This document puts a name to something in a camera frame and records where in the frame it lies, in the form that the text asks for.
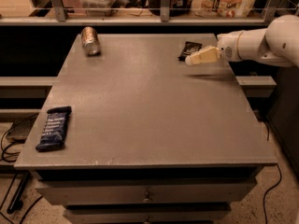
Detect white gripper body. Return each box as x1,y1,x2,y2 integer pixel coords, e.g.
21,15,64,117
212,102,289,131
217,30,244,62

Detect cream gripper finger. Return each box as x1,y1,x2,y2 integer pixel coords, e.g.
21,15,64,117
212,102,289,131
185,46,221,65

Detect black chocolate rxbar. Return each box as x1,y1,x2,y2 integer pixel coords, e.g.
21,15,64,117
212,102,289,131
178,41,202,62

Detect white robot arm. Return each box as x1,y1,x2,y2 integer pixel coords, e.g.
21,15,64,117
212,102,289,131
185,15,299,67

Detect blue blueberry rxbar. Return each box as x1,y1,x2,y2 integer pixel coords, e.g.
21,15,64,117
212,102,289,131
36,106,72,152

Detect grey drawer cabinet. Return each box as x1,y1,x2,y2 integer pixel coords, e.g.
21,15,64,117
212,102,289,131
16,35,277,224

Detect silver soda can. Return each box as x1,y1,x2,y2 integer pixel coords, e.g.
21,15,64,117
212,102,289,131
81,26,100,56

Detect metal drawer knob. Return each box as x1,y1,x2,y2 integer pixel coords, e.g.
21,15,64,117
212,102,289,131
143,193,152,203

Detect dark power adapter box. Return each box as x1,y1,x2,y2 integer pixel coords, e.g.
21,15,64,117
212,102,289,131
6,119,33,143

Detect grey shelf rail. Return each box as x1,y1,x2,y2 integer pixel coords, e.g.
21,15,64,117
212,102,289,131
0,0,298,26

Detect black cable right floor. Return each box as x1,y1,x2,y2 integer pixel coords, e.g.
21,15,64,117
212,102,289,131
262,163,283,224

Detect black cables left floor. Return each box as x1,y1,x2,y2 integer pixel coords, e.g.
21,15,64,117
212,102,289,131
0,113,43,224

